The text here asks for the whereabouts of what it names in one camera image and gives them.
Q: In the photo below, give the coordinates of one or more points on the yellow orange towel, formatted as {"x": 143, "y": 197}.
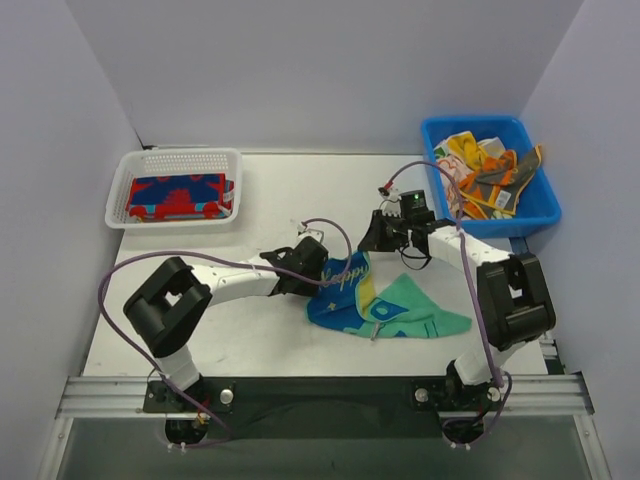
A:
{"x": 464, "y": 146}

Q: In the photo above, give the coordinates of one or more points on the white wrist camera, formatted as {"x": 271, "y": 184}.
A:
{"x": 304, "y": 232}
{"x": 390, "y": 205}

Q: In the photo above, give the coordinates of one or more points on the grey orange-edged towel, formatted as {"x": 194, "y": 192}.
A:
{"x": 493, "y": 191}

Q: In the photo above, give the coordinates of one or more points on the red blue tiger towel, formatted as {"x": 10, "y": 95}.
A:
{"x": 181, "y": 197}

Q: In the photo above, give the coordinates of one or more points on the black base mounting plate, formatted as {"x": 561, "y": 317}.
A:
{"x": 323, "y": 408}

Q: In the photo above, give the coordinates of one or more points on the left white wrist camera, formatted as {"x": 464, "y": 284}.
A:
{"x": 304, "y": 232}

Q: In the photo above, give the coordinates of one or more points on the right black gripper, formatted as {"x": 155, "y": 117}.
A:
{"x": 381, "y": 230}

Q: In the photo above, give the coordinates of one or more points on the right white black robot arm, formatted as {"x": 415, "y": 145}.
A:
{"x": 508, "y": 291}

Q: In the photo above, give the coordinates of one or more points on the white patterned towel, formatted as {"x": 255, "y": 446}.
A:
{"x": 455, "y": 169}

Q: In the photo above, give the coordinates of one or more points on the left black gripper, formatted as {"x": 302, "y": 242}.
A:
{"x": 310, "y": 257}

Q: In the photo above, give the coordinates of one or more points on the green teal towel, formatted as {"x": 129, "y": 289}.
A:
{"x": 402, "y": 310}

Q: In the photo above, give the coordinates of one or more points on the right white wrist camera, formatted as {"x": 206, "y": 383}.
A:
{"x": 390, "y": 205}

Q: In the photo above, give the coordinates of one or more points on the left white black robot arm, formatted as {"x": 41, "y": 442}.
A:
{"x": 166, "y": 309}

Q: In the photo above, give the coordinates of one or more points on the white perforated plastic basket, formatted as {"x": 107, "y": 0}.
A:
{"x": 166, "y": 162}

